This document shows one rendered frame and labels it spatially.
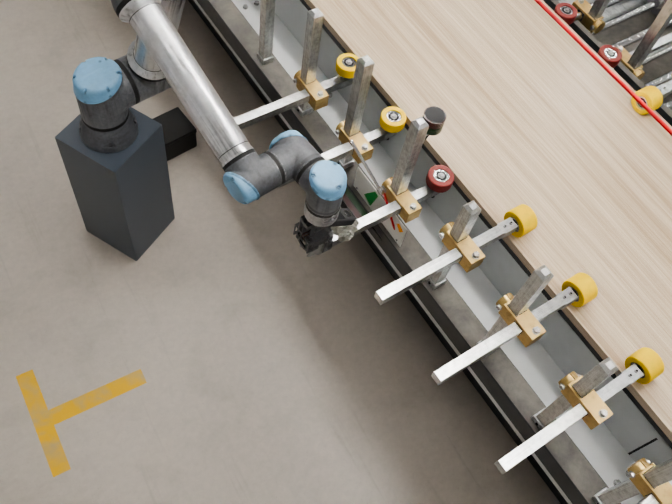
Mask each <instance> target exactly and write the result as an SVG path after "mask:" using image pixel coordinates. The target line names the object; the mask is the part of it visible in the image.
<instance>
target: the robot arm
mask: <svg viewBox="0 0 672 504"><path fill-rule="evenodd" d="M111 3H112V6H113V8H114V11H115V12H116V14H117V16H118V17H119V19H120V20H121V21H122V22H126V23H130V24H131V26H132V27H133V29H134V30H135V32H136V33H137V36H136V39H135V40H134V41H133V42H132V43H131V44H130V46H129V48H128V51H127V54H126V55H124V56H122V57H120V58H118V59H115V60H111V59H107V58H106V57H93V58H89V59H87V60H86V61H85V62H82V63H80V64H79V65H78V66H77V68H76V69H75V71H74V73H73V78H72V81H73V91H74V94H75V96H76V100H77V103H78V107H79V110H80V114H81V120H80V123H79V134H80V137H81V140H82V141H83V143H84V144H85V145H86V146H87V147H88V148H90V149H92V150H94V151H96V152H100V153H115V152H119V151H121V150H124V149H126V148H127V147H129V146H130V145H131V144H132V143H133V142H134V141H135V139H136V137H137V135H138V124H137V120H136V118H135V116H134V115H133V114H132V113H131V111H130V110H129V109H128V108H129V107H132V106H134V105H136V104H138V103H140V102H142V101H144V100H146V99H148V98H150V97H152V96H154V95H156V94H158V93H160V92H163V91H165V90H167V89H169V88H172V89H173V91H174V92H175V94H176V95H177V97H178V98H179V100H180V102H181V103H182V105H183V106H184V108H185V109H186V111H187V112H188V114H189V115H190V117H191V119H192V120H193V122H194V123H195V125H196V126H197V128H198V129H199V131H200V133H201V134H202V136H203V137H204V139H205V140H206V142H207V143H208V145H209V146H210V148H211V150H212V151H213V153H214V154H215V156H216V157H217V159H218V160H219V162H220V164H221V165H222V168H223V170H224V171H225V174H224V176H223V182H224V185H225V187H226V188H227V190H228V192H229V193H230V194H231V196H232V197H233V198H234V199H235V200H237V201H238V202H239V203H242V204H249V203H251V202H253V201H255V200H258V199H259V198H260V197H262V196H263V195H265V194H267V193H268V192H270V191H272V190H274V189H275V188H277V187H279V186H280V185H282V184H284V183H286V182H288V181H289V180H291V179H294V180H295V181H296V182H297V183H298V184H299V186H300V187H301V188H302V189H303V190H304V191H305V192H306V200H305V205H304V215H303V216H301V217H300V222H298V223H296V224H295V226H294V232H293V235H295V234H296V238H297V239H298V241H299V243H300V247H302V248H303V249H304V250H305V251H306V254H307V257H311V256H313V255H320V254H322V253H324V252H326V251H328V250H330V249H331V248H332V244H333V240H332V239H333V231H332V229H331V227H335V226H347V225H352V224H353V223H354V222H355V220H356V219H355V217H354V216H353V215H352V213H351V212H350V211H349V209H348V208H340V207H341V203H342V199H343V196H344V193H345V191H346V187H347V176H346V173H345V171H344V169H343V168H342V167H341V166H340V165H339V164H337V163H336V162H333V161H330V160H325V159H324V158H323V157H322V156H321V155H320V153H319V152H318V151H317V150H316V149H315V148H314V147H313V146H312V145H311V144H310V143H309V142H308V140H307V138H306V137H304V136H303V135H301V134H300V133H299V132H298V131H296V130H287V131H284V132H282V133H281V134H279V135H278V136H277V137H275V138H274V139H273V141H272V142H271V144H270V146H269V150H267V151H265V152H263V153H262V154H260V155H258V154H257V152H256V151H255V150H254V148H253V147H252V146H251V145H250V143H249V142H248V140H247V139H246V137H245V136H244V134H243V132H242V131H241V129H240V128H239V126H238V125H237V123H236V122H235V120H234V118H233V117H232V115H231V114H230V112H229V111H228V109H227V108H226V106H225V104H224V103H223V101H222V100H221V98H220V97H219V95H218V94H217V92H216V90H215V89H214V87H213V86H212V84H211V83H210V81H209V80H208V78H207V76H206V75H205V73H204V72H203V70H202V69H201V67H200V66H199V64H198V63H197V61H196V59H195V58H194V56H193V55H192V53H191V52H190V50H189V49H188V47H187V45H186V44H185V42H184V41H183V39H182V38H181V36H180V35H179V33H178V28H179V24H180V20H181V16H182V12H183V8H184V4H185V0H111ZM296 227H297V231H295V230H296Z"/></svg>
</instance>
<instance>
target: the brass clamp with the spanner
mask: <svg viewBox="0 0 672 504"><path fill-rule="evenodd" d="M392 179H393V177H390V178H388V179H387V180H385V181H384V182H383V184H382V186H384V187H385V188H386V193H385V194H386V197H387V200H388V201H389V203H391V202H393V201H395V200H396V201H397V203H398V204H399V205H400V207H401V210H400V213H399V216H400V217H401V218H402V219H403V221H404V222H405V223H408V222H410V221H412V220H413V219H415V218H417V217H419V215H420V213H421V210H422V207H421V205H420V204H419V203H418V202H417V200H416V199H415V198H414V197H413V195H412V194H411V193H410V191H409V190H408V189H407V190H406V191H404V192H402V193H400V194H398V195H396V194H395V192H394V191H393V190H392V188H391V187H390V185H391V182H392ZM411 203H415V204H416V207H417V208H416V210H411V209H410V208H409V206H410V205H411Z"/></svg>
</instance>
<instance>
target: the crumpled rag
mask: <svg viewBox="0 0 672 504"><path fill-rule="evenodd" d="M358 225H359V222H358V220H357V219H356V220H355V222H354V223H353V224H352V225H347V226H335V227H331V229H332V231H333V234H334V235H337V236H339V238H338V240H339V241H349V240H350V239H351V238H353V237H354V233H355V232H356V231H357V230H358V228H357V226H358Z"/></svg>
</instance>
